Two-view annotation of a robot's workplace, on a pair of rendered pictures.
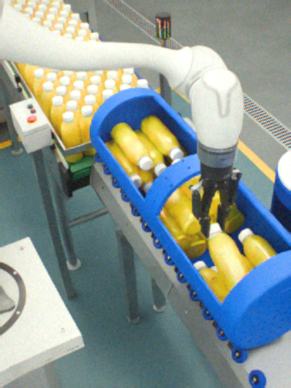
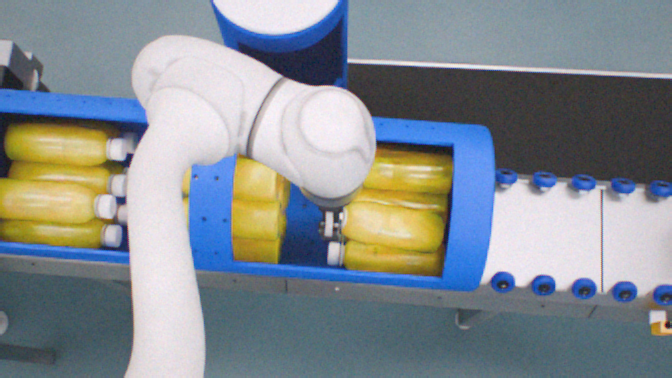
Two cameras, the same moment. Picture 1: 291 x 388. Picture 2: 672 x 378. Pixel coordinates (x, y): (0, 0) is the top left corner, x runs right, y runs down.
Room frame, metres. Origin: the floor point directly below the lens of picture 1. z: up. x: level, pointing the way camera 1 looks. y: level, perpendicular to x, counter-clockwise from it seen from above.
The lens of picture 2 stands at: (0.76, 0.07, 2.36)
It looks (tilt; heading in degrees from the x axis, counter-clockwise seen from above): 75 degrees down; 298
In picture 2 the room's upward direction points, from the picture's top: straight up
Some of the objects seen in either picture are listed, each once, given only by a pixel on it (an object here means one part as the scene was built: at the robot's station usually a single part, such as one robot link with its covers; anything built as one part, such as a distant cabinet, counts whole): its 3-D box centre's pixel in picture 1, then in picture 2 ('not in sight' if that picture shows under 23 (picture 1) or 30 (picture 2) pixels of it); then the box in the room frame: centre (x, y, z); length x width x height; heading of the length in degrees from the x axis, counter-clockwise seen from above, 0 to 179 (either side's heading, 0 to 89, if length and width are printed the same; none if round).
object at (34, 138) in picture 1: (30, 124); not in sight; (1.60, 0.40, 1.05); 0.20 x 0.10 x 0.10; 24
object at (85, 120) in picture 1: (89, 132); not in sight; (1.60, 0.18, 0.99); 0.07 x 0.07 x 0.19
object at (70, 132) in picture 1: (71, 138); not in sight; (1.57, 0.25, 0.99); 0.07 x 0.07 x 0.19
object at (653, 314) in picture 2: not in sight; (662, 313); (0.30, -0.35, 0.92); 0.08 x 0.03 x 0.05; 114
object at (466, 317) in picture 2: not in sight; (482, 307); (0.54, -0.31, 0.31); 0.06 x 0.06 x 0.63; 24
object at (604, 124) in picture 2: not in sight; (434, 147); (0.87, -0.74, 0.07); 1.50 x 0.52 x 0.15; 26
